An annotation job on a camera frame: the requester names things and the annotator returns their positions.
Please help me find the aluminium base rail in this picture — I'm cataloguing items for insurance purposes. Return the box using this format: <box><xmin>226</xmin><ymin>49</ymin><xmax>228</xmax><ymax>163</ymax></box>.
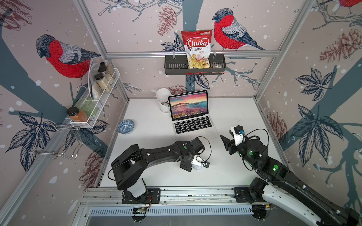
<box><xmin>79</xmin><ymin>186</ymin><xmax>266</xmax><ymax>207</ymax></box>

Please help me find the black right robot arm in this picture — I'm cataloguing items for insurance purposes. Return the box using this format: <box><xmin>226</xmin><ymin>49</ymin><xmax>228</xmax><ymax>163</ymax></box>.
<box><xmin>220</xmin><ymin>136</ymin><xmax>360</xmax><ymax>226</ymax></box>

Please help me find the silver laptop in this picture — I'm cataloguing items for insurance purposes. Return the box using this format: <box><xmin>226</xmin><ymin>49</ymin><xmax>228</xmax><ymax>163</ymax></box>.
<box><xmin>168</xmin><ymin>90</ymin><xmax>214</xmax><ymax>135</ymax></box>

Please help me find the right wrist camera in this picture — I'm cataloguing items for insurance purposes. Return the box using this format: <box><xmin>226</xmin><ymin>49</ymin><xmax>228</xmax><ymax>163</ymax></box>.
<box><xmin>231</xmin><ymin>125</ymin><xmax>245</xmax><ymax>146</ymax></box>

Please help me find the white wire spice shelf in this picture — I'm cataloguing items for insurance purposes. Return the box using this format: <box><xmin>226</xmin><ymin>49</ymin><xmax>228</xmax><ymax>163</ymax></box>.
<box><xmin>70</xmin><ymin>57</ymin><xmax>120</xmax><ymax>129</ymax></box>

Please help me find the red cassava chips bag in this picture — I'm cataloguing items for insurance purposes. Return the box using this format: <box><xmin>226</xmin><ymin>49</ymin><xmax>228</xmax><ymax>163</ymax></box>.
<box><xmin>181</xmin><ymin>30</ymin><xmax>212</xmax><ymax>69</ymax></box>

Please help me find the black lid spice bottle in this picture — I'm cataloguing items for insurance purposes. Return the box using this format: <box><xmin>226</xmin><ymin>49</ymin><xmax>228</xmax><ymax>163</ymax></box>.
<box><xmin>94</xmin><ymin>73</ymin><xmax>111</xmax><ymax>92</ymax></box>
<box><xmin>98</xmin><ymin>62</ymin><xmax>114</xmax><ymax>84</ymax></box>

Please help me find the green glass jar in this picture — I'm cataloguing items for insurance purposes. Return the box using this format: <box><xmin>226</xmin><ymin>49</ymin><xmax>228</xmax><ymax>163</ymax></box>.
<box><xmin>74</xmin><ymin>97</ymin><xmax>98</xmax><ymax>118</ymax></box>

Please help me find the orange sauce jar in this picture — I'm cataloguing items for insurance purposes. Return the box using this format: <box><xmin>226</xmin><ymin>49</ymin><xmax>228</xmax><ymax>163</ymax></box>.
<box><xmin>67</xmin><ymin>106</ymin><xmax>88</xmax><ymax>122</ymax></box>

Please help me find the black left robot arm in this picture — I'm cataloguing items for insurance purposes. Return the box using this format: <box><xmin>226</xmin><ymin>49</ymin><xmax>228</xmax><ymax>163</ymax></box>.
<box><xmin>110</xmin><ymin>138</ymin><xmax>205</xmax><ymax>191</ymax></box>

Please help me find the chrome wire wall rack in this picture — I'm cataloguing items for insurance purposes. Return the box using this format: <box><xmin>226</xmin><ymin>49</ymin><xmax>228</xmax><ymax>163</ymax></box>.
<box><xmin>26</xmin><ymin>125</ymin><xmax>83</xmax><ymax>160</ymax></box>

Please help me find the black wire wall basket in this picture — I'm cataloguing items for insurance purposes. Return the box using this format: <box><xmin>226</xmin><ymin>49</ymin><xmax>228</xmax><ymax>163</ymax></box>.
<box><xmin>165</xmin><ymin>55</ymin><xmax>226</xmax><ymax>75</ymax></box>

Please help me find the blue patterned ceramic bowl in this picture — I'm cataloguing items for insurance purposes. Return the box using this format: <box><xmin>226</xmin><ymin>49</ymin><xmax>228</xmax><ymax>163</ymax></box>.
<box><xmin>117</xmin><ymin>119</ymin><xmax>135</xmax><ymax>134</ymax></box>

